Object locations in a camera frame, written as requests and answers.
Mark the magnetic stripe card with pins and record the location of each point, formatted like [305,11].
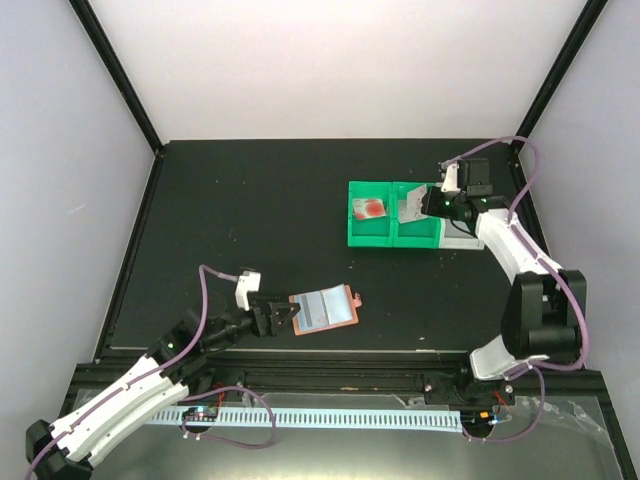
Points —
[408,213]
[313,314]

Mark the white slotted cable duct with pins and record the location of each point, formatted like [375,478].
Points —
[298,418]

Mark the white flower card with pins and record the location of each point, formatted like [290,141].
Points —
[415,195]

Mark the left black frame post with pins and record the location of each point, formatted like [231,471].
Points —
[103,47]

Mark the brown leather card holder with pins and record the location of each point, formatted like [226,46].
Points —
[341,305]

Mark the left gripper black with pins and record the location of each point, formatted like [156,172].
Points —
[263,329]

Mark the middle green bin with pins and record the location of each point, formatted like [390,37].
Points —
[420,234]

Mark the right circuit board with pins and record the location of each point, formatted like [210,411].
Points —
[481,418]

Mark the left circuit board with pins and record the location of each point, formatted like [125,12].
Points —
[200,414]

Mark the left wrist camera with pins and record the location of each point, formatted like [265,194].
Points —
[247,282]

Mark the black frame post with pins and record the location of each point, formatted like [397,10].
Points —
[572,45]
[103,47]

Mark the red circle card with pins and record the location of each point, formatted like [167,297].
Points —
[368,208]

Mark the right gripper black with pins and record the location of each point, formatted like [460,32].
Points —
[430,203]

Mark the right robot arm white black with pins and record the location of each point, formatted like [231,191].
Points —
[544,322]

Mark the black aluminium rail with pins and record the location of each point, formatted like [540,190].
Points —
[438,379]

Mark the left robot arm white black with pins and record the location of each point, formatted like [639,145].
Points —
[171,371]

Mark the right black frame post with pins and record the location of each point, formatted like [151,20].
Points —
[572,45]

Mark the green bin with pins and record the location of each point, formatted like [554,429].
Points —
[420,234]
[369,233]

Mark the left green bin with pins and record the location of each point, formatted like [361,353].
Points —
[369,233]

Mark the white bin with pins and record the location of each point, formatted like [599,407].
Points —
[452,237]

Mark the circuit board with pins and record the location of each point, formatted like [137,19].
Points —
[481,418]
[200,414]

